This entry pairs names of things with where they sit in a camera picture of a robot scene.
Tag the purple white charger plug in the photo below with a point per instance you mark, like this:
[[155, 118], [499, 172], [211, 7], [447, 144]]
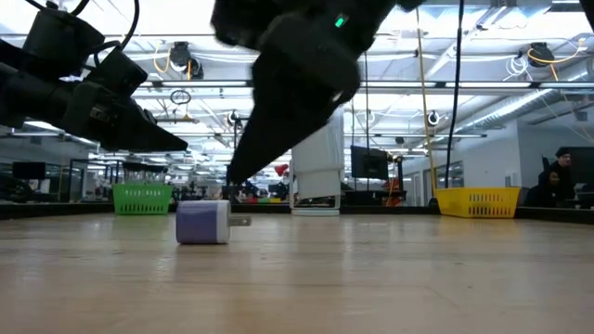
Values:
[[199, 222]]

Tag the green plastic basket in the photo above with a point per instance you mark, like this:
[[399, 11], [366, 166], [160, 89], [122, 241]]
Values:
[[141, 199]]

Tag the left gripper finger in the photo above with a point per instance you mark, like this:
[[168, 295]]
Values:
[[153, 134]]

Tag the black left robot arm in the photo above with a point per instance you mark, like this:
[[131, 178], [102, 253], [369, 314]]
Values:
[[28, 93]]

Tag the black monitor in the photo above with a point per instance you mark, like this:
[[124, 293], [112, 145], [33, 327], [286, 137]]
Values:
[[369, 163]]

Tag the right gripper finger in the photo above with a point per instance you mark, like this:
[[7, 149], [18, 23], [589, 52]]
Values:
[[278, 134]]

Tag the yellow plastic basket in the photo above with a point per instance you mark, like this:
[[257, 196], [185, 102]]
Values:
[[478, 202]]

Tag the black table frame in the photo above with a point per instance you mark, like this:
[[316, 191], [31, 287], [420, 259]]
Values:
[[417, 210]]

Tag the person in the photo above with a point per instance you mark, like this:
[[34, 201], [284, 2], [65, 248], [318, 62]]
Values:
[[561, 174], [543, 192]]

